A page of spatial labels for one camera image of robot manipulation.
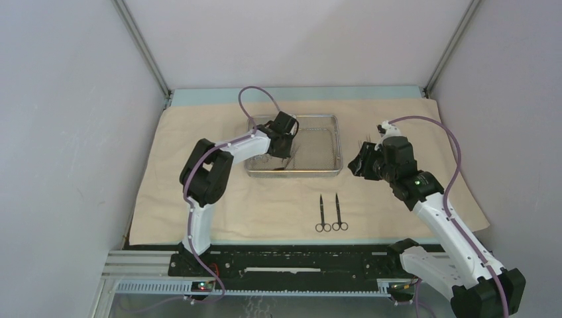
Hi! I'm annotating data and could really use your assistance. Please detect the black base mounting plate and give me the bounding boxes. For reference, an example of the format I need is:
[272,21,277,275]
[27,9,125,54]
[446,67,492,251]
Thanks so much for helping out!
[169,238,420,280]

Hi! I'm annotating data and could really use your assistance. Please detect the metal surgical instrument tray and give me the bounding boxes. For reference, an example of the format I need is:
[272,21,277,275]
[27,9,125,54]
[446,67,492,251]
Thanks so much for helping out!
[244,114,343,178]

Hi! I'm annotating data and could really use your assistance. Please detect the beige cloth wrap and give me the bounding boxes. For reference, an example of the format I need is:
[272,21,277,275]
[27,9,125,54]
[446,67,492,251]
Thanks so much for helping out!
[131,98,488,245]

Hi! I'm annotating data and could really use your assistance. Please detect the aluminium frame rail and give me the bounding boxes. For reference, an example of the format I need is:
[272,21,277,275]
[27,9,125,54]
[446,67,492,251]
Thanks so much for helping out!
[103,250,504,299]

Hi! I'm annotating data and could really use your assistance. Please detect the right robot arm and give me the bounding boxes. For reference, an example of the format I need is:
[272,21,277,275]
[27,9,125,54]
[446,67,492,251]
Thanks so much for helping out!
[348,121,526,317]

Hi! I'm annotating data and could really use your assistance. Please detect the thin metal needle tweezers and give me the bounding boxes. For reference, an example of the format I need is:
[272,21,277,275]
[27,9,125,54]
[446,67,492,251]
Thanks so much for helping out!
[359,134,376,154]

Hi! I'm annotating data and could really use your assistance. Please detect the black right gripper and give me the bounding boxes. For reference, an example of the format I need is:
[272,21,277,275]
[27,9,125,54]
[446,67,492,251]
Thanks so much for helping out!
[347,141,396,184]

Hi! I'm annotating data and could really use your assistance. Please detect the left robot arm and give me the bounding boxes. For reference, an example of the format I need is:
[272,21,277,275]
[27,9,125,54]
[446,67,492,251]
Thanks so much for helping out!
[179,111,300,276]

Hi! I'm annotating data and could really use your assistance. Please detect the metal surgical scissors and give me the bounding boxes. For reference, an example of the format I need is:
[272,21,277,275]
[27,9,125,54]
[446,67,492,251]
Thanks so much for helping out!
[332,193,349,231]

